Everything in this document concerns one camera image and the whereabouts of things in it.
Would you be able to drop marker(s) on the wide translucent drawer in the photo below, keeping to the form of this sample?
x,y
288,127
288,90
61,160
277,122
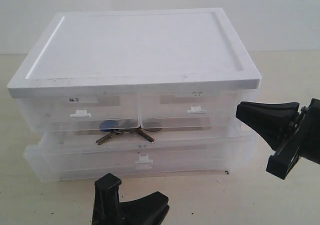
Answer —
x,y
73,155

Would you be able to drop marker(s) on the round brown coin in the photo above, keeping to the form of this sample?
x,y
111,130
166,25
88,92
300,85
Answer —
x,y
151,126

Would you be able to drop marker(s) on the key bunch with blue fob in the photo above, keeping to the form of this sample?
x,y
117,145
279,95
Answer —
x,y
110,131

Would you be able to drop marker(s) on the top right small drawer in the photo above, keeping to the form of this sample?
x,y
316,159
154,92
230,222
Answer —
x,y
198,110

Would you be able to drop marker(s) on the white translucent drawer cabinet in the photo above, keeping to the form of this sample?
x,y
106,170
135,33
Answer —
x,y
180,51

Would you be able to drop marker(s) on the top left small drawer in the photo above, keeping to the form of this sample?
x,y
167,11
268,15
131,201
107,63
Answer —
x,y
80,113

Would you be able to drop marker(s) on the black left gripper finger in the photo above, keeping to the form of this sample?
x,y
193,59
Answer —
x,y
106,205
148,210

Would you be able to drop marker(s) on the small drawer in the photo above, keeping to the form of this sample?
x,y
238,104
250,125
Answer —
x,y
80,113
198,110

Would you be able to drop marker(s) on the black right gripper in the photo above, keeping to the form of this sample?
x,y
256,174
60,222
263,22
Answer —
x,y
275,122

